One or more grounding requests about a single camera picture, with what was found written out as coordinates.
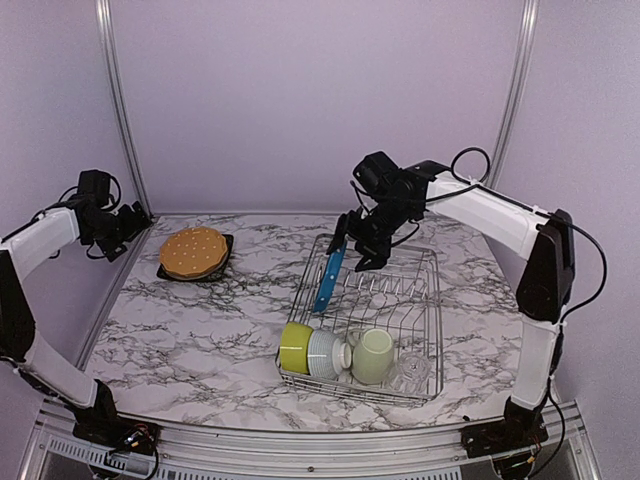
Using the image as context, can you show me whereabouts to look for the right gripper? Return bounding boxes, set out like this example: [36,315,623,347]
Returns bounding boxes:
[326,196,417,270]

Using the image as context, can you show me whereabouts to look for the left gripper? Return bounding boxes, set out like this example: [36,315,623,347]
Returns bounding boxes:
[85,200,152,261]

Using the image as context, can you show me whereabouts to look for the blue dotted plate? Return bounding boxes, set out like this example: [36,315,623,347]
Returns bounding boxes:
[312,242,347,313]

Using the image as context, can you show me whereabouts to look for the yellow dotted plate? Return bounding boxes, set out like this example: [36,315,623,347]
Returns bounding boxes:
[159,227,229,279]

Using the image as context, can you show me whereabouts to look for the black floral square plate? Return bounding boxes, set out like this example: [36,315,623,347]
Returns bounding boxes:
[156,234,235,283]

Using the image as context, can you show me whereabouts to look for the pale green mug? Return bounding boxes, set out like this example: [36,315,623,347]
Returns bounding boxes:
[347,328,394,385]

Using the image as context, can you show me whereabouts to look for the clear glass cup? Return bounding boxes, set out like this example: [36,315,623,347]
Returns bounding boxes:
[386,351,431,395]

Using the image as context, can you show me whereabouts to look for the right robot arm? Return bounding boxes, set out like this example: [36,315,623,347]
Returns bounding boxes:
[327,152,575,452]

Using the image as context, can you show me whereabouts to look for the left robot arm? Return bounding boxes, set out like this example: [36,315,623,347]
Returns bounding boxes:
[1,196,150,445]

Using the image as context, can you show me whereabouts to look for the white striped bowl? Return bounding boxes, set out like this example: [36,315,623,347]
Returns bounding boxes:
[307,329,352,381]

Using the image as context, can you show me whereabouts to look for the lime green bowl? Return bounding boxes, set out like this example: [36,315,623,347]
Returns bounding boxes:
[279,322,314,374]

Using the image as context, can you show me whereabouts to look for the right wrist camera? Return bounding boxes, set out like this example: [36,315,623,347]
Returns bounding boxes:
[353,151,400,195]

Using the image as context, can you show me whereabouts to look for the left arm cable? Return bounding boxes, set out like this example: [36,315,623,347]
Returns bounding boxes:
[49,174,124,261]

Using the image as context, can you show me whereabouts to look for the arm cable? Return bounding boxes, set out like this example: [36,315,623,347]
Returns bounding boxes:
[49,174,124,261]
[449,146,609,321]

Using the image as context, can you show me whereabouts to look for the wire dish rack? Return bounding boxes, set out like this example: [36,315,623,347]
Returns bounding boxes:
[279,233,444,408]

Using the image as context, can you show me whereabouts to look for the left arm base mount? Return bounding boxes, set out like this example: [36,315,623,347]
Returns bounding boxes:
[73,417,160,456]

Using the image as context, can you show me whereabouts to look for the left aluminium frame post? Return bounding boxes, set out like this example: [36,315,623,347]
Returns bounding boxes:
[95,0,153,216]

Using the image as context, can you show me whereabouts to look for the aluminium frame post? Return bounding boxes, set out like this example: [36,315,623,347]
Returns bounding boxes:
[487,0,540,187]
[95,0,153,216]

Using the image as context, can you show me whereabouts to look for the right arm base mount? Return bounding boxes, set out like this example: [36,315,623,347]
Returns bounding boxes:
[461,419,549,458]

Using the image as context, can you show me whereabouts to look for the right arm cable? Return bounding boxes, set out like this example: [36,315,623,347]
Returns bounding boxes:
[449,146,609,321]

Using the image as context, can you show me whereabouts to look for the right aluminium frame post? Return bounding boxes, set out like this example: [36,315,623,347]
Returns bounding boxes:
[487,0,540,187]

